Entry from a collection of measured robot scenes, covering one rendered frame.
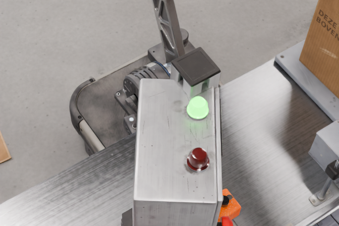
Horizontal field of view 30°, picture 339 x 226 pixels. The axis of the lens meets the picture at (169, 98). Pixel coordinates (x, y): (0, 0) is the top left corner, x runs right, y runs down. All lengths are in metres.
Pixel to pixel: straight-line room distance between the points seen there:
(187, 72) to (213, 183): 0.14
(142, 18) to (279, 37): 0.62
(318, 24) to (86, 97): 1.04
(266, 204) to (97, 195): 0.38
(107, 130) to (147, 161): 1.49
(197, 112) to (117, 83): 1.59
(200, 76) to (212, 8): 2.16
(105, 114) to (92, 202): 0.86
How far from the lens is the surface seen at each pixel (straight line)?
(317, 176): 1.50
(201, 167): 0.71
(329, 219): 1.40
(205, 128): 0.75
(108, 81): 2.33
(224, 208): 1.01
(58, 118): 2.54
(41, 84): 2.65
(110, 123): 2.22
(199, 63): 0.77
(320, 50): 1.57
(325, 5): 1.49
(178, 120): 0.75
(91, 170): 1.46
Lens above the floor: 2.10
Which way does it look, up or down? 55 degrees down
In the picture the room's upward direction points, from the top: 4 degrees clockwise
